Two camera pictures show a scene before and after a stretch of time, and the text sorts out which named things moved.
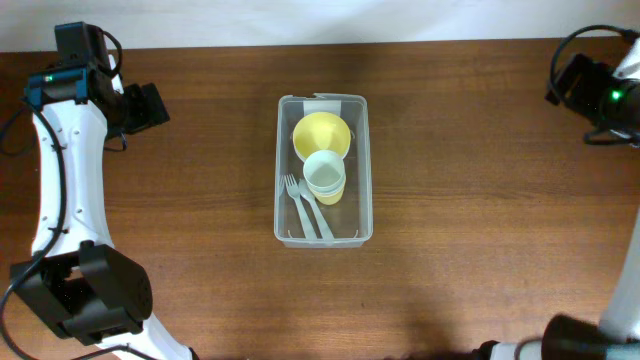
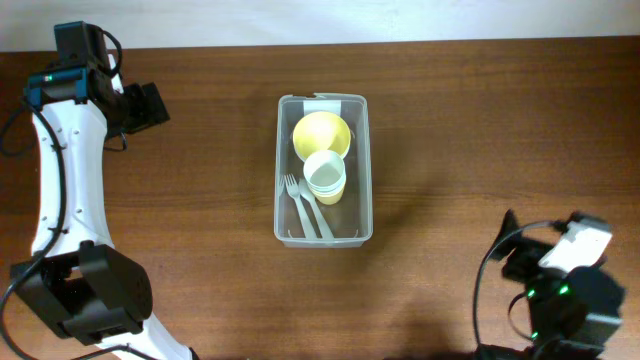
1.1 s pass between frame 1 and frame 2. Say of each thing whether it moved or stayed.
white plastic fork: stayed
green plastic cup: stayed
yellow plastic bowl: stayed
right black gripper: moved
